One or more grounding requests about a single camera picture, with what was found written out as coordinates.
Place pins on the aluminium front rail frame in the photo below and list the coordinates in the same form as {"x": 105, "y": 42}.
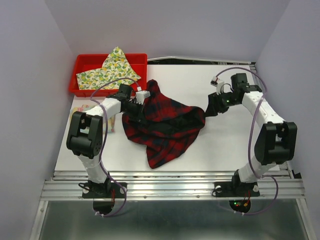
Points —
{"x": 172, "y": 186}

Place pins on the aluminium right side rail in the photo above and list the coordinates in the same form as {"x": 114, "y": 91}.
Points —
{"x": 262, "y": 84}

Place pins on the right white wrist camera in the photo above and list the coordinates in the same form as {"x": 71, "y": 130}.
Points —
{"x": 218, "y": 84}

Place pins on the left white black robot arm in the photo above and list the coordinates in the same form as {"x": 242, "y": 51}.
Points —
{"x": 87, "y": 135}

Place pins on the pastel floral folded skirt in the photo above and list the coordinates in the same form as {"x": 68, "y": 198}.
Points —
{"x": 86, "y": 107}

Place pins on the lemon print skirt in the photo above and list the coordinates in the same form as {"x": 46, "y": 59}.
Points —
{"x": 115, "y": 70}

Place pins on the red plastic bin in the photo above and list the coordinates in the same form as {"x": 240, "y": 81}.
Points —
{"x": 85, "y": 62}

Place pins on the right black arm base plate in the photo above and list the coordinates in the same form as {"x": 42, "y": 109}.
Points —
{"x": 226, "y": 189}

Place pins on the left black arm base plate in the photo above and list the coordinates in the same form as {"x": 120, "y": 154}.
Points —
{"x": 114, "y": 192}

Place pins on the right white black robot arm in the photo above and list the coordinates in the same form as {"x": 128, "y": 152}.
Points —
{"x": 274, "y": 145}

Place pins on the red navy plaid skirt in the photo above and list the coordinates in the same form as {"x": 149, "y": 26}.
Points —
{"x": 170, "y": 127}

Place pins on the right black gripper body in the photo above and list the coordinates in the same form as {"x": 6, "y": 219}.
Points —
{"x": 226, "y": 100}

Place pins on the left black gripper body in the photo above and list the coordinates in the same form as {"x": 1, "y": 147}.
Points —
{"x": 134, "y": 111}

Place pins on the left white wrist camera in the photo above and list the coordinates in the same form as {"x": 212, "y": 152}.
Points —
{"x": 141, "y": 95}

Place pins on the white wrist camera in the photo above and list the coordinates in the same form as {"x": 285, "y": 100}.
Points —
{"x": 218, "y": 84}
{"x": 141, "y": 95}

